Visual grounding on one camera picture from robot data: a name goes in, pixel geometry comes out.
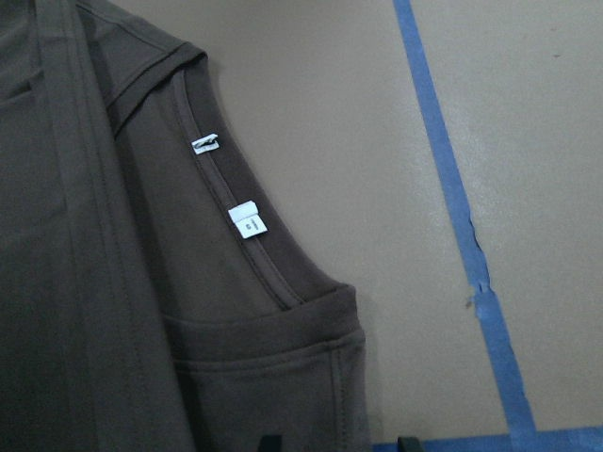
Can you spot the brown t-shirt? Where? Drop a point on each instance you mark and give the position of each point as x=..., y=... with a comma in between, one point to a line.
x=151, y=297

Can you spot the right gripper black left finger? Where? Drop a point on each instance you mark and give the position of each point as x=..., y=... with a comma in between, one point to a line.
x=270, y=443

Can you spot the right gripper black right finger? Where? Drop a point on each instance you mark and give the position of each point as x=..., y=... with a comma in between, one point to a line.
x=409, y=444

